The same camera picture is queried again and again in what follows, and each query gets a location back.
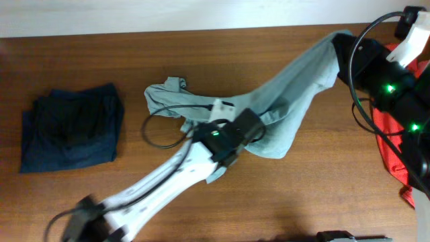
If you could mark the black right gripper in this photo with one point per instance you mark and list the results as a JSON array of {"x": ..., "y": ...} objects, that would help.
[{"x": 373, "y": 57}]

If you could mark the light blue t-shirt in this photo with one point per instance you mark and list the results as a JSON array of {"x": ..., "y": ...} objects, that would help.
[{"x": 281, "y": 103}]

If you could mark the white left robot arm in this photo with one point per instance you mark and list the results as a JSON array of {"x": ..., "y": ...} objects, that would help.
[{"x": 213, "y": 147}]

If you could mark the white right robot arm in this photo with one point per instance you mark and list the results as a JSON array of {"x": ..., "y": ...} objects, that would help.
[{"x": 407, "y": 103}]

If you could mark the folded dark navy garment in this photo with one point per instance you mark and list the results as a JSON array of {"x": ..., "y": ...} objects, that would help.
[{"x": 71, "y": 130}]

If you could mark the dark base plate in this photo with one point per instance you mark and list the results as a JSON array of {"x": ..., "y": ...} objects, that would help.
[{"x": 345, "y": 236}]

